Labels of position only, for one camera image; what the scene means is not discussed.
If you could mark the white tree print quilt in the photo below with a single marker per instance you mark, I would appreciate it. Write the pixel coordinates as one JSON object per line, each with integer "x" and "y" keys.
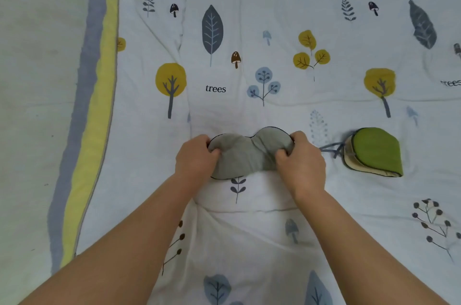
{"x": 266, "y": 63}

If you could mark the folded green sleep eye mask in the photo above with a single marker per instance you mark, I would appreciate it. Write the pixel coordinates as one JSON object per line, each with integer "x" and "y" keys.
{"x": 374, "y": 151}

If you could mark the person's right hand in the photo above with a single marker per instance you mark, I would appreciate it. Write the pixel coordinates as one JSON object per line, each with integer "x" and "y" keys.
{"x": 300, "y": 168}

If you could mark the person's left thumb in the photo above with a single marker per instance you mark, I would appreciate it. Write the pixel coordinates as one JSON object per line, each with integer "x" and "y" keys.
{"x": 213, "y": 155}

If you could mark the person's right thumb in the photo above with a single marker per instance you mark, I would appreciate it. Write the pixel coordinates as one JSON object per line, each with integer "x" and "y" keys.
{"x": 283, "y": 155}

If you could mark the person's left hand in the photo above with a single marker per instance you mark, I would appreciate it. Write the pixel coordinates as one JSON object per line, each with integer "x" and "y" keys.
{"x": 194, "y": 160}

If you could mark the grey sleep eye mask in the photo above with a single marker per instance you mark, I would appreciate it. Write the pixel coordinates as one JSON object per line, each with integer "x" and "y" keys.
{"x": 248, "y": 153}

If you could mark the person's right forearm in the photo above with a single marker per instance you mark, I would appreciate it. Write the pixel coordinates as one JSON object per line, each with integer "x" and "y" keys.
{"x": 363, "y": 254}

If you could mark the person's left forearm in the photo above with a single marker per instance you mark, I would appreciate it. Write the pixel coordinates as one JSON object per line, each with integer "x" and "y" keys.
{"x": 119, "y": 247}

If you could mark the pale green bed sheet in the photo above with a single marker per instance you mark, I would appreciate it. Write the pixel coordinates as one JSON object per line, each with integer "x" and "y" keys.
{"x": 39, "y": 99}

